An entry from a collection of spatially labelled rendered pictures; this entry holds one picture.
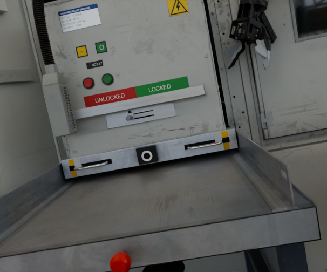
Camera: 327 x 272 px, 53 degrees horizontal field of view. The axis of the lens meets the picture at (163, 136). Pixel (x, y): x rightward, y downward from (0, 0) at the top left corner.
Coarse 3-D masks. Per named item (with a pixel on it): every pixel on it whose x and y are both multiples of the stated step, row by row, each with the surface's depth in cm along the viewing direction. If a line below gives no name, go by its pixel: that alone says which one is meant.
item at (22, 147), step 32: (0, 0) 106; (0, 32) 108; (0, 64) 107; (32, 64) 117; (0, 96) 106; (32, 96) 116; (0, 128) 104; (32, 128) 115; (0, 160) 103; (32, 160) 113; (0, 192) 102
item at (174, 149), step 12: (228, 132) 97; (156, 144) 99; (168, 144) 99; (180, 144) 99; (192, 144) 99; (204, 144) 98; (84, 156) 101; (96, 156) 101; (108, 156) 100; (120, 156) 100; (132, 156) 100; (168, 156) 99; (180, 156) 99; (72, 168) 102; (96, 168) 101; (108, 168) 101; (120, 168) 101
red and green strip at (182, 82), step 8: (168, 80) 98; (176, 80) 98; (184, 80) 97; (128, 88) 99; (136, 88) 98; (144, 88) 98; (152, 88) 98; (160, 88) 98; (168, 88) 98; (176, 88) 98; (184, 88) 98; (88, 96) 100; (96, 96) 100; (104, 96) 99; (112, 96) 99; (120, 96) 99; (128, 96) 99; (136, 96) 99; (88, 104) 100; (96, 104) 100
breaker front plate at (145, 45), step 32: (96, 0) 96; (128, 0) 96; (160, 0) 95; (192, 0) 94; (64, 32) 98; (96, 32) 97; (128, 32) 97; (160, 32) 96; (192, 32) 96; (64, 64) 99; (128, 64) 98; (160, 64) 97; (192, 64) 97; (96, 128) 101; (128, 128) 100; (160, 128) 100; (192, 128) 99; (224, 128) 98
